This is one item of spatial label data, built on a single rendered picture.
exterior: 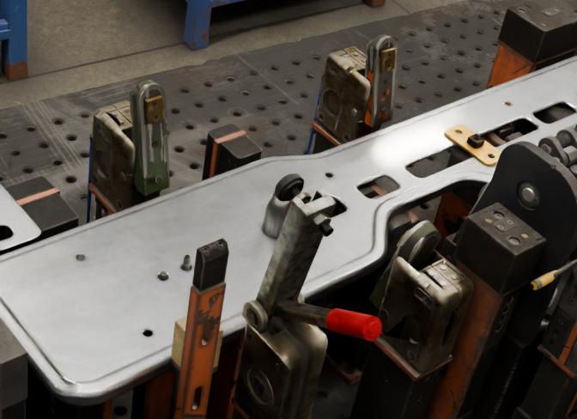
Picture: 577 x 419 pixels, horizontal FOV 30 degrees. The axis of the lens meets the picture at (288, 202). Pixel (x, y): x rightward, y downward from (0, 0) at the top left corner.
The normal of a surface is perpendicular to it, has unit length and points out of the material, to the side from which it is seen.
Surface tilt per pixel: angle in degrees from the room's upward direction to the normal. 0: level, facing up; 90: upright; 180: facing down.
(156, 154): 78
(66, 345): 0
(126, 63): 0
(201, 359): 90
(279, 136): 0
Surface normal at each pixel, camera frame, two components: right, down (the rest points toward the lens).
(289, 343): 0.15, -0.77
